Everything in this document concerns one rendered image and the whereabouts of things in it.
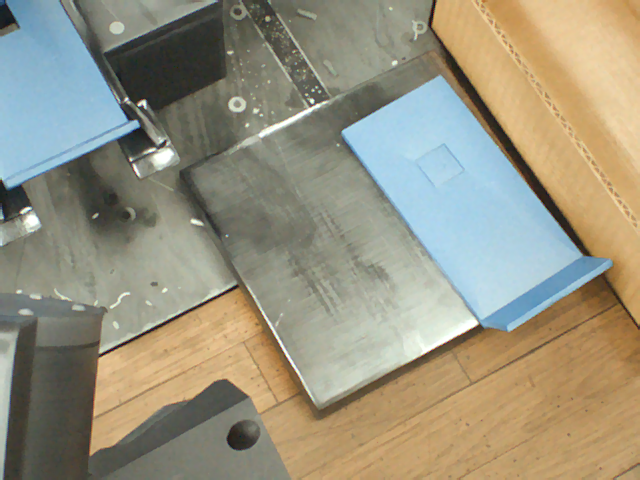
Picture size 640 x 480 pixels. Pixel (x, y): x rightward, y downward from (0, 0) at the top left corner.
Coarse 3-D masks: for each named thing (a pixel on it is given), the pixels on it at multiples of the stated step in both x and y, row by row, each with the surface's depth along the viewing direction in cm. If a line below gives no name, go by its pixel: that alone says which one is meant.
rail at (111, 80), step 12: (60, 0) 71; (72, 0) 71; (72, 12) 71; (72, 24) 71; (84, 24) 70; (84, 36) 70; (96, 48) 70; (96, 60) 69; (108, 72) 69; (108, 84) 69; (120, 84) 69; (120, 96) 69
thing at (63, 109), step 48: (0, 0) 71; (48, 0) 71; (0, 48) 70; (48, 48) 70; (0, 96) 68; (48, 96) 69; (96, 96) 69; (0, 144) 67; (48, 144) 67; (96, 144) 65
